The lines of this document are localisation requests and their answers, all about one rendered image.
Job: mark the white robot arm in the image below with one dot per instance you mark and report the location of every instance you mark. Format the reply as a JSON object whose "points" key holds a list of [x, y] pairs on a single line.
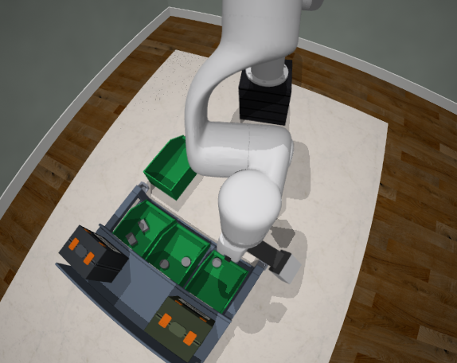
{"points": [[253, 157]]}

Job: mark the grey shelf rack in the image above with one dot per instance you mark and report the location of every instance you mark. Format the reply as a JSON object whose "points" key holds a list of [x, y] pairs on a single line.
{"points": [[137, 292]]}

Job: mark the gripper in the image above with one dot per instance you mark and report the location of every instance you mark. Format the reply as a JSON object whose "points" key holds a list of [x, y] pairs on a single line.
{"points": [[231, 252]]}

